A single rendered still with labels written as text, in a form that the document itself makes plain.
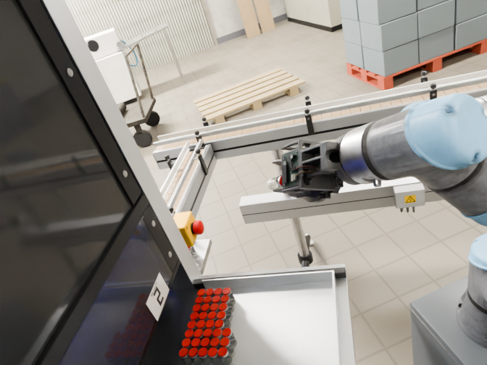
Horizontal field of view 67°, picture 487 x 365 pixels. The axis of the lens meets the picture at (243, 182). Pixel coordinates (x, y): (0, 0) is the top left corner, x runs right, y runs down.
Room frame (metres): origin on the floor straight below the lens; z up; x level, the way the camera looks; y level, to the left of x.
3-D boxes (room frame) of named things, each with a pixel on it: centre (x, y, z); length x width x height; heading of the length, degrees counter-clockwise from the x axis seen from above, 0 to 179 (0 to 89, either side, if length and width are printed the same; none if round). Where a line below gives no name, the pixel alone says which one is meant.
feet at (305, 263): (1.46, -0.19, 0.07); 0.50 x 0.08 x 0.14; 161
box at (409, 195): (1.23, -0.67, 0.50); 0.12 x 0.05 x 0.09; 71
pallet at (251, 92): (4.37, -0.38, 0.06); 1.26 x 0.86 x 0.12; 95
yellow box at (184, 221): (0.85, 0.21, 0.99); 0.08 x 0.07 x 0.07; 71
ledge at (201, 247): (0.88, 0.24, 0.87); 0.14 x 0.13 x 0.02; 71
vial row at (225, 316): (0.57, 0.15, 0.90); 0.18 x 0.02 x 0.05; 161
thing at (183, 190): (1.17, 0.25, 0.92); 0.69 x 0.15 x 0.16; 161
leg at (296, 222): (1.46, -0.19, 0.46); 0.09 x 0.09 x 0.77; 71
